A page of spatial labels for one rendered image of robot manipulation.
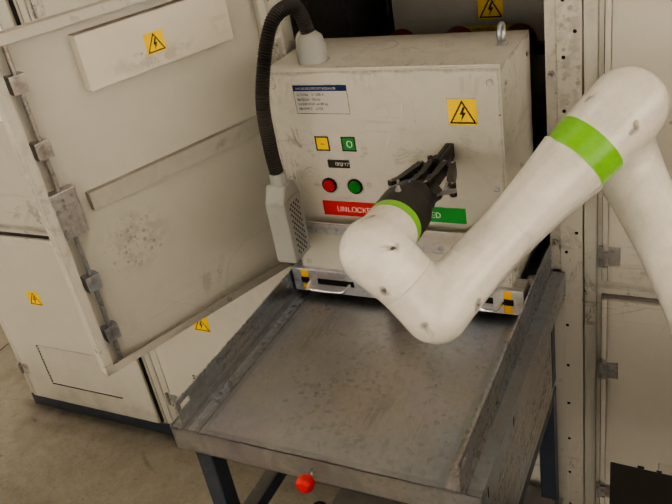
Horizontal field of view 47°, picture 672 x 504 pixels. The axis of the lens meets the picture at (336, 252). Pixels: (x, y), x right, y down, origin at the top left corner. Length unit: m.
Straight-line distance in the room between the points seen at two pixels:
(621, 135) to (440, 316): 0.38
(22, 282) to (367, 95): 1.66
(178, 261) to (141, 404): 1.12
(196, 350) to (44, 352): 0.74
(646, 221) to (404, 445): 0.56
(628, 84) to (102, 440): 2.29
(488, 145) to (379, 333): 0.47
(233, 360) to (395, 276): 0.60
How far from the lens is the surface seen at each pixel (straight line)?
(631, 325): 1.84
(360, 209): 1.64
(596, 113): 1.22
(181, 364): 2.56
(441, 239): 1.55
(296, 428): 1.47
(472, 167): 1.50
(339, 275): 1.74
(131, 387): 2.81
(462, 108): 1.46
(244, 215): 1.88
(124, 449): 2.92
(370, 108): 1.53
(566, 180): 1.19
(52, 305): 2.80
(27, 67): 1.56
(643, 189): 1.37
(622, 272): 1.76
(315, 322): 1.73
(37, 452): 3.08
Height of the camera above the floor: 1.82
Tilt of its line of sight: 29 degrees down
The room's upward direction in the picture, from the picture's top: 11 degrees counter-clockwise
